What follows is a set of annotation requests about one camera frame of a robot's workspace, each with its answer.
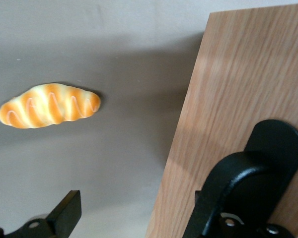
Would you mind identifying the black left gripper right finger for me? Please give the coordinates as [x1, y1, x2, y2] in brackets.
[193, 189, 210, 236]

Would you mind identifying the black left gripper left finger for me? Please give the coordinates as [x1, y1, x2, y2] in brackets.
[7, 189, 82, 238]

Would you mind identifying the wooden drawer with black handle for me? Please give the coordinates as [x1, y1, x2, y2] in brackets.
[146, 3, 298, 238]

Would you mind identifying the striped toy bread roll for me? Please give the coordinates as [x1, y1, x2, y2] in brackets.
[0, 82, 101, 129]

